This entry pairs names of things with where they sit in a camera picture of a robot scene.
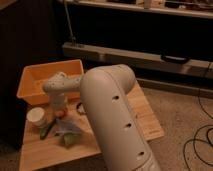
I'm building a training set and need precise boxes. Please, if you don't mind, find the small yellow-red apple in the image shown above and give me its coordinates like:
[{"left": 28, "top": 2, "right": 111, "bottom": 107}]
[{"left": 55, "top": 110, "right": 66, "bottom": 118}]

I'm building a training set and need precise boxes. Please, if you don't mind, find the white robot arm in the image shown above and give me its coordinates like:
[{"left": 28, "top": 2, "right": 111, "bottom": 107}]
[{"left": 43, "top": 64, "right": 161, "bottom": 171}]

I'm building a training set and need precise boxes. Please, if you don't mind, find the dark green cup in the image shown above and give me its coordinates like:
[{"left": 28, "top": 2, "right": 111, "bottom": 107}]
[{"left": 76, "top": 102, "right": 86, "bottom": 115}]

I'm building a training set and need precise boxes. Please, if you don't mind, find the light blue cloth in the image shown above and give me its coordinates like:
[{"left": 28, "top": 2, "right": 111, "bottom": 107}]
[{"left": 56, "top": 119, "right": 82, "bottom": 135}]

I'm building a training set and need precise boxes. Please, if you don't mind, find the white cup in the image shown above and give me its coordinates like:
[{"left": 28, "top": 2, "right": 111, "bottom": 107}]
[{"left": 27, "top": 107, "right": 46, "bottom": 127}]

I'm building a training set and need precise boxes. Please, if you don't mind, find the green cucumber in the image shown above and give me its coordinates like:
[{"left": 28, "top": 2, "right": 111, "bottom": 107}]
[{"left": 40, "top": 120, "right": 56, "bottom": 140}]

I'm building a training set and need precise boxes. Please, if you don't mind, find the orange plastic bin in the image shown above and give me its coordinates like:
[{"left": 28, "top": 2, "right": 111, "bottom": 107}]
[{"left": 17, "top": 59, "right": 84, "bottom": 106}]

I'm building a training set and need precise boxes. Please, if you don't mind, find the green leafy toy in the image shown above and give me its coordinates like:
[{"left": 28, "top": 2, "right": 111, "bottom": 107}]
[{"left": 63, "top": 133, "right": 79, "bottom": 148}]

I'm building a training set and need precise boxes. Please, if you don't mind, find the upper shelf board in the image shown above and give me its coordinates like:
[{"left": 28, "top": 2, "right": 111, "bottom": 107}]
[{"left": 57, "top": 0, "right": 213, "bottom": 19}]

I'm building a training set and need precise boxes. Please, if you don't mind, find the grey metal shelf rail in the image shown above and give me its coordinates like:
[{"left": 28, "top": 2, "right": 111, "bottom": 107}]
[{"left": 62, "top": 42, "right": 213, "bottom": 79}]

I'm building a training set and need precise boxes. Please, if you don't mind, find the black cable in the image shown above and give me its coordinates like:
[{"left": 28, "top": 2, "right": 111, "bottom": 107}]
[{"left": 182, "top": 61, "right": 213, "bottom": 171}]

